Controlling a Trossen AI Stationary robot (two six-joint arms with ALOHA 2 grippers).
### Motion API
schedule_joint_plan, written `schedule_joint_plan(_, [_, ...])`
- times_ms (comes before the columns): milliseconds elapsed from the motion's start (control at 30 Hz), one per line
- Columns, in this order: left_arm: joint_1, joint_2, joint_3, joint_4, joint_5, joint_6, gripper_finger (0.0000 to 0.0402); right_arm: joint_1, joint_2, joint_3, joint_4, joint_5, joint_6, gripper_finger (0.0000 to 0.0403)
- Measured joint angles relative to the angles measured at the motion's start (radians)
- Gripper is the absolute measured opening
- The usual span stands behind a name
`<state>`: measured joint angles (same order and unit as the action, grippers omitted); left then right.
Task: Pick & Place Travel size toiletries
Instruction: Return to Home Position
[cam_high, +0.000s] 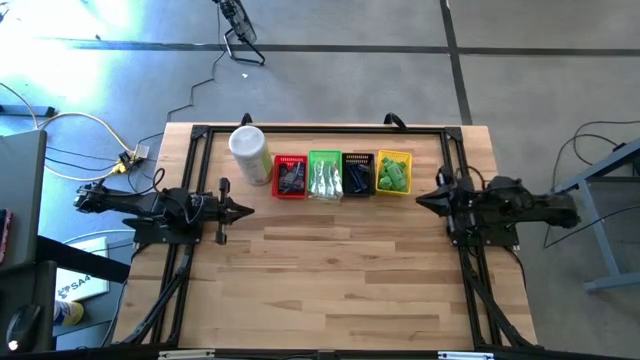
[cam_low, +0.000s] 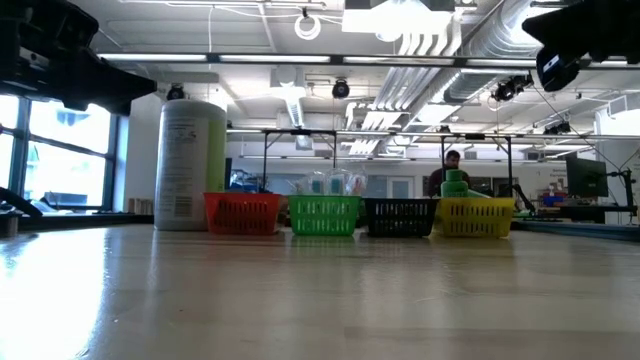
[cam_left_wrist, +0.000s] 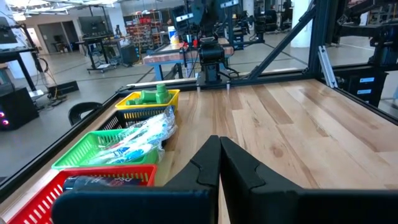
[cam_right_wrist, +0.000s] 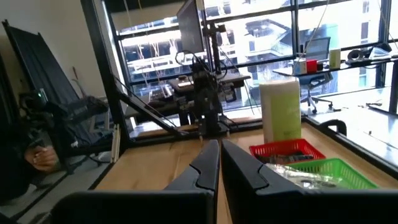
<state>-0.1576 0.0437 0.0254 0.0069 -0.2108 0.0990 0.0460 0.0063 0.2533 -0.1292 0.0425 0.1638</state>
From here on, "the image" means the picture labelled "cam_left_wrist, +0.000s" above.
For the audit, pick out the black plastic basket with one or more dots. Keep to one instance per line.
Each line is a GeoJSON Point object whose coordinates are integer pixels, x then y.
{"type": "Point", "coordinates": [112, 123]}

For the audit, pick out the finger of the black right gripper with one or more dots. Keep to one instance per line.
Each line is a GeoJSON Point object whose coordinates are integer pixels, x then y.
{"type": "Point", "coordinates": [197, 12]}
{"type": "Point", "coordinates": [213, 11]}

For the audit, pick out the silver aluminium bracket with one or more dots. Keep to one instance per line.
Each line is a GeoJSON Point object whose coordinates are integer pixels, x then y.
{"type": "Point", "coordinates": [326, 67]}

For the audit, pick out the black drawer unit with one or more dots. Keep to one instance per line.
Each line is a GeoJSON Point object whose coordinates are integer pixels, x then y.
{"type": "Point", "coordinates": [363, 87]}

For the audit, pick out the black aluminium table frame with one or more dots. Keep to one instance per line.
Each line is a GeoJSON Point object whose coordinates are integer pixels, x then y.
{"type": "Point", "coordinates": [280, 74]}

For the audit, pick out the yellow plastic basket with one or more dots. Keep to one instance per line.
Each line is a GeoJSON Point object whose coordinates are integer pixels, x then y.
{"type": "Point", "coordinates": [146, 107]}

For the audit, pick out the black desk monitor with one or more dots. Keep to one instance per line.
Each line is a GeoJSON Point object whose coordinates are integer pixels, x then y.
{"type": "Point", "coordinates": [92, 25]}

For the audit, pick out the red plastic basket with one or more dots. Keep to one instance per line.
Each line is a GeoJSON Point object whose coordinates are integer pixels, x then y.
{"type": "Point", "coordinates": [40, 205]}

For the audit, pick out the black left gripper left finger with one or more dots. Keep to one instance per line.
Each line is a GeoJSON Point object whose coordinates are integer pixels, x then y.
{"type": "Point", "coordinates": [140, 208]}

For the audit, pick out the wooden table with blue legs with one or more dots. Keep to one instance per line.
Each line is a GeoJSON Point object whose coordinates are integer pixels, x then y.
{"type": "Point", "coordinates": [164, 56]}

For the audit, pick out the dark blue shave tube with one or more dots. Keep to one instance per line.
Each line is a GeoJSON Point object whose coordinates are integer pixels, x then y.
{"type": "Point", "coordinates": [99, 182]}

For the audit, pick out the black floor box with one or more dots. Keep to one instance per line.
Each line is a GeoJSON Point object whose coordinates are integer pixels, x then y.
{"type": "Point", "coordinates": [63, 88]}

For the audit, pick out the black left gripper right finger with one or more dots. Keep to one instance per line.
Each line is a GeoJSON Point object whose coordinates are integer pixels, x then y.
{"type": "Point", "coordinates": [311, 208]}

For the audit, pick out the black background robot arm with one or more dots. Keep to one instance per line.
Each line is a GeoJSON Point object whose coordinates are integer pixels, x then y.
{"type": "Point", "coordinates": [384, 43]}

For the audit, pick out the black table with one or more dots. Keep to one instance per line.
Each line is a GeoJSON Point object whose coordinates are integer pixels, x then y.
{"type": "Point", "coordinates": [15, 51]}

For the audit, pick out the black chair backrest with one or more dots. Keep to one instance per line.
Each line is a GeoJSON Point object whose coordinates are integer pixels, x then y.
{"type": "Point", "coordinates": [81, 109]}

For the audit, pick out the white wipes canister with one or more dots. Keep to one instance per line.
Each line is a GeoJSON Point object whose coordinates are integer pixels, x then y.
{"type": "Point", "coordinates": [173, 35]}

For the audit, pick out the green plastic basket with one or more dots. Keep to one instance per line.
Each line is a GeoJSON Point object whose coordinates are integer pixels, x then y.
{"type": "Point", "coordinates": [77, 149]}

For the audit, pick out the black office desk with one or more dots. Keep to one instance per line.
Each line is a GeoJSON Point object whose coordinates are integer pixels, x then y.
{"type": "Point", "coordinates": [99, 39]}

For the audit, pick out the black computer tower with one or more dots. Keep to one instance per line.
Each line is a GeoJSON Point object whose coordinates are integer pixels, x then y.
{"type": "Point", "coordinates": [130, 54]}

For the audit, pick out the black cabinet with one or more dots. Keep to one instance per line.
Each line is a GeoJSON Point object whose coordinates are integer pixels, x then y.
{"type": "Point", "coordinates": [17, 107]}

